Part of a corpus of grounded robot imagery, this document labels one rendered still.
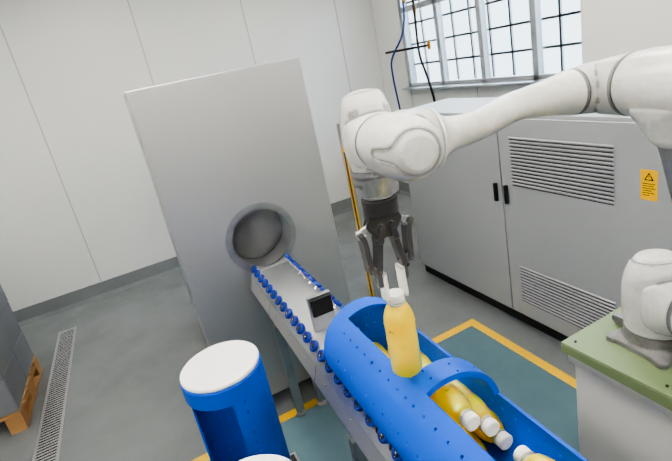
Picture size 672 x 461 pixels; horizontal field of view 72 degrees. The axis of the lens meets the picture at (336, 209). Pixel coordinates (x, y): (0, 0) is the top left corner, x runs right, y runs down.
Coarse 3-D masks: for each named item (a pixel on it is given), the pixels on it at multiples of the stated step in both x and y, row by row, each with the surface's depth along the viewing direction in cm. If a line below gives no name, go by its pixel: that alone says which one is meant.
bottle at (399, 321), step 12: (384, 312) 103; (396, 312) 101; (408, 312) 102; (384, 324) 104; (396, 324) 101; (408, 324) 101; (396, 336) 102; (408, 336) 102; (396, 348) 103; (408, 348) 103; (396, 360) 105; (408, 360) 104; (420, 360) 106; (396, 372) 107; (408, 372) 105
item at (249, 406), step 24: (240, 384) 153; (264, 384) 164; (192, 408) 167; (216, 408) 152; (240, 408) 154; (264, 408) 162; (216, 432) 180; (240, 432) 188; (264, 432) 162; (216, 456) 179; (240, 456) 190; (288, 456) 177
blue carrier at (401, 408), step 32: (352, 320) 147; (352, 352) 130; (352, 384) 128; (384, 384) 114; (416, 384) 107; (480, 384) 120; (384, 416) 112; (416, 416) 102; (448, 416) 97; (512, 416) 111; (416, 448) 100; (448, 448) 92; (480, 448) 88; (512, 448) 111; (544, 448) 103
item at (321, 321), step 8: (312, 296) 187; (320, 296) 187; (328, 296) 187; (312, 304) 184; (320, 304) 186; (328, 304) 187; (312, 312) 186; (320, 312) 187; (328, 312) 190; (312, 320) 188; (320, 320) 189; (328, 320) 191; (320, 328) 190
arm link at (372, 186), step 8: (352, 176) 94; (360, 176) 91; (368, 176) 90; (376, 176) 90; (360, 184) 92; (368, 184) 91; (376, 184) 90; (384, 184) 91; (392, 184) 91; (360, 192) 93; (368, 192) 91; (376, 192) 91; (384, 192) 91; (392, 192) 92; (368, 200) 94
